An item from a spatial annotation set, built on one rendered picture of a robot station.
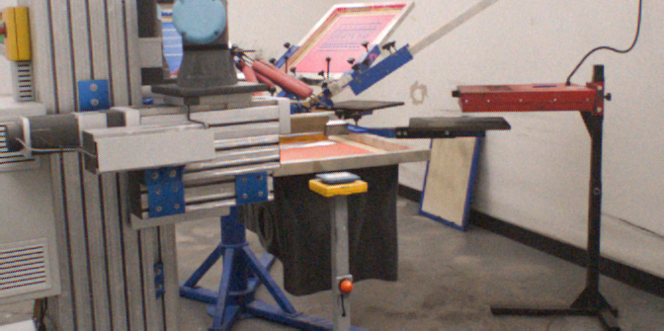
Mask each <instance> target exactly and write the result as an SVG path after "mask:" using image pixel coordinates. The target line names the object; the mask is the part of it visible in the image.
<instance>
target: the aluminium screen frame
mask: <svg viewBox="0 0 664 331"><path fill-rule="evenodd" d="M336 137H340V138H343V139H347V140H350V141H355V142H357V143H361V144H365V145H368V146H372V147H375V148H379V149H382V150H386V151H383V152H374V153H363V154H352V155H341V156H331V157H320V158H309V159H298V160H289V161H281V168H280V169H273V177H280V176H289V175H299V174H308V173H319V172H329V171H339V170H348V168H359V167H369V166H377V165H387V164H398V163H408V162H417V161H427V160H431V149H429V148H425V147H421V146H417V145H413V144H409V143H405V142H401V141H397V140H392V139H388V138H384V137H380V136H376V135H372V134H368V133H361V134H358V133H354V132H349V131H348V135H337V136H336Z"/></svg>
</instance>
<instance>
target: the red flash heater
mask: <svg viewBox="0 0 664 331"><path fill-rule="evenodd" d="M536 86H557V87H546V88H532V87H536ZM456 90H458V93H459V94H460V98H457V102H458V104H459V107H460V109H461V111H462V112H463V113H484V112H555V111H595V112H597V101H598V87H597V85H595V84H592V83H589V82H586V86H580V85H577V84H571V86H569V87H567V86H565V84H526V85H472V86H456Z"/></svg>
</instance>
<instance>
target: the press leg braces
mask: <svg viewBox="0 0 664 331"><path fill-rule="evenodd" d="M220 256H221V255H220V254H219V248H218V245H217V246H216V247H215V248H214V250H213V251H212V252H211V253H210V254H209V255H208V256H207V258H206V259H205V260H204V261H203V262H202V263H201V265H200V266H199V268H198V269H197V270H196V271H195V272H194V273H193V274H192V275H191V277H190V278H189V279H188V280H187V281H186V282H185V283H184V284H183V285H180V286H179V288H182V289H185V290H195V289H198V288H200V287H201V286H197V283H198V281H199V280H200V279H201V278H202V277H203V276H204V275H205V274H206V273H207V271H208V270H209V269H210V268H211V267H212V266H213V265H214V263H215V262H216V260H217V259H218V258H219V257H220ZM242 256H243V257H244V259H245V260H246V262H247V269H248V281H256V280H257V279H258V278H259V280H260V281H261V282H262V284H263V285H264V286H265V288H266V289H267V290H268V292H270V293H271V295H272V296H273V297H274V299H275V300H276V301H277V303H278V304H279V306H280V307H281V308H282V309H281V311H279V312H277V314H280V315H284V316H288V317H292V318H295V317H297V316H299V315H301V314H302V312H299V311H296V310H295V308H294V307H293V305H292V304H291V302H290V301H289V299H288V298H287V297H286V295H285V294H284V292H283V291H282V290H281V288H280V287H279V286H278V284H277V283H276V282H275V280H274V279H273V277H272V276H270V275H269V273H268V272H267V271H266V269H265V268H264V267H263V266H262V264H261V263H260V262H259V259H258V258H257V257H256V255H255V254H254V253H253V251H252V250H251V249H250V248H249V246H248V245H247V246H244V247H242ZM234 258H235V249H234V248H225V254H224V260H223V266H222V272H221V277H220V283H219V288H218V294H217V299H216V305H215V310H214V316H213V322H212V324H211V325H210V327H209V328H208V330H215V331H223V329H224V328H225V326H226V325H227V323H228V322H229V321H224V318H225V311H226V305H227V300H228V294H229V289H230V283H231V277H232V271H233V265H234Z"/></svg>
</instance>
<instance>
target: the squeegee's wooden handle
mask: <svg viewBox="0 0 664 331"><path fill-rule="evenodd" d="M326 123H329V115H312V116H298V117H290V133H287V134H280V135H289V134H301V133H314V132H324V134H326V131H325V126H326Z"/></svg>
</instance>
